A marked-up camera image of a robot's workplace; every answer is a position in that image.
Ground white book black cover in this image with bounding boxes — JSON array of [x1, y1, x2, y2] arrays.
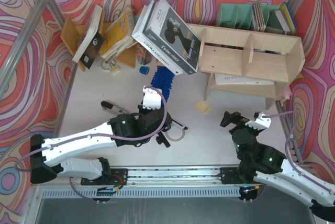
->
[[72, 5, 105, 69]]

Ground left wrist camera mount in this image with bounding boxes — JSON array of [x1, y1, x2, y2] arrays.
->
[[142, 86, 163, 110]]

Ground yellow wooden book rack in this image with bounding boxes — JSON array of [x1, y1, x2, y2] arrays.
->
[[61, 10, 136, 71]]

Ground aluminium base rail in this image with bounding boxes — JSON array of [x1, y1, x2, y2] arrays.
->
[[33, 166, 315, 187]]

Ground pencils bundle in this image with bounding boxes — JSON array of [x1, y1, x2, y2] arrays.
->
[[135, 43, 152, 65]]

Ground white Chokladfabriken book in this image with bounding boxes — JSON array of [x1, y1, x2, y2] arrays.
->
[[131, 0, 184, 75]]

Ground black plastic clip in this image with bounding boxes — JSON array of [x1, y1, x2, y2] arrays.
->
[[156, 132, 171, 148]]

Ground blue microfibre duster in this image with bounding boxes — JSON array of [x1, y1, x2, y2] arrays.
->
[[151, 66, 175, 101]]

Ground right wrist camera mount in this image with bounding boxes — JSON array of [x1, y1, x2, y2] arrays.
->
[[245, 112, 272, 130]]

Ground roll of beige tape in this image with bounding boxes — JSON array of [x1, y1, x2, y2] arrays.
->
[[165, 126, 185, 142]]

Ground white papers on shelf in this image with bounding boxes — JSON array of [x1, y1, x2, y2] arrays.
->
[[214, 74, 275, 85]]

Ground yellow worn books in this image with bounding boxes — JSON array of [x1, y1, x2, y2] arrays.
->
[[100, 6, 135, 61]]

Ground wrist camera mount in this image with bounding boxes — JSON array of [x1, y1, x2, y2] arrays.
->
[[142, 86, 163, 110], [245, 112, 272, 130]]

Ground teal desk organiser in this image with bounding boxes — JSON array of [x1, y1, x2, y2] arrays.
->
[[216, 3, 291, 36]]

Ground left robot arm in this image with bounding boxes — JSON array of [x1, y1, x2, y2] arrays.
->
[[29, 108, 172, 184]]

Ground blue grey book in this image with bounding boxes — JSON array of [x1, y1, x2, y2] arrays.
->
[[273, 3, 297, 36]]

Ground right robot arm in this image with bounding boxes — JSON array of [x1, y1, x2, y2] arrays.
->
[[220, 111, 334, 222]]

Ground small blue box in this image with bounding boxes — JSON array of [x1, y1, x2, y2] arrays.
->
[[139, 66, 150, 75]]

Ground brown notebooks in organiser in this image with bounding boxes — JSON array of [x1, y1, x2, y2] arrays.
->
[[252, 2, 266, 32]]

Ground light wooden bookshelf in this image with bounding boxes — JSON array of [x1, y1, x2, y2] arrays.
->
[[189, 24, 305, 109]]

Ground brass padlock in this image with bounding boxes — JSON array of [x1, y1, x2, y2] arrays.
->
[[100, 60, 120, 74]]

